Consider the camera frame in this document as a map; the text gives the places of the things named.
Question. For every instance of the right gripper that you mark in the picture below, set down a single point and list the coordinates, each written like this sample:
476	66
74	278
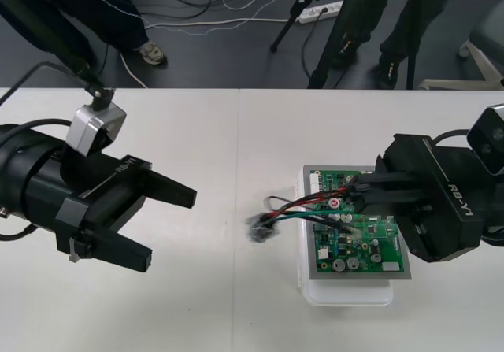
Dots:
437	210

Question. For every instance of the green circuit board grey frame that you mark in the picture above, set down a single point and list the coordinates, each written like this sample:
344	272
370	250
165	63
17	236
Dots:
354	249

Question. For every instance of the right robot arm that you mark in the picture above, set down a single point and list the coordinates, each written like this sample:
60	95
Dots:
468	171

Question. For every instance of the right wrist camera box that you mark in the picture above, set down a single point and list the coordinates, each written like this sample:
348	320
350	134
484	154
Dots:
488	143

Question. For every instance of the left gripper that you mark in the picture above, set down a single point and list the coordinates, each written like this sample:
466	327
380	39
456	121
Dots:
102	202

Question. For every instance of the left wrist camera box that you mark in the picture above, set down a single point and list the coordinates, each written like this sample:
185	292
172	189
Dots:
84	127

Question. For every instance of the white power strip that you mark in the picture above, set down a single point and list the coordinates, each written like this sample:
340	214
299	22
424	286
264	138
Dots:
315	12

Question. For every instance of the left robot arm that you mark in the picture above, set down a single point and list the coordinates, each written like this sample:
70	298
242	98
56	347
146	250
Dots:
23	171

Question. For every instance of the person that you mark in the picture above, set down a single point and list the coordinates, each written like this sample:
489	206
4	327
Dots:
98	5
405	21

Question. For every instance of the grey office chair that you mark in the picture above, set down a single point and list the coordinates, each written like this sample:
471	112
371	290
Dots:
488	33

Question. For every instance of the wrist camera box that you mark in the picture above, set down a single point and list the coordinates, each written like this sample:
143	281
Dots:
488	143
84	127

